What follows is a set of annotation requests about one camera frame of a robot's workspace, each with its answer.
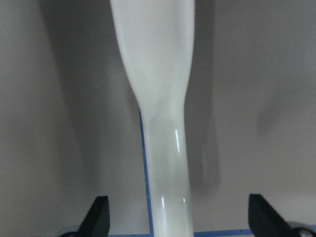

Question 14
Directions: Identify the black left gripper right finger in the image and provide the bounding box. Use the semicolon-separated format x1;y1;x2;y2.
248;194;296;237

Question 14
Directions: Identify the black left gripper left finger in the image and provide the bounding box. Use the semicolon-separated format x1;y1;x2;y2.
77;196;110;237

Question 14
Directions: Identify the white brush with dark bristles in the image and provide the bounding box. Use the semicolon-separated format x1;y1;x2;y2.
111;0;195;237

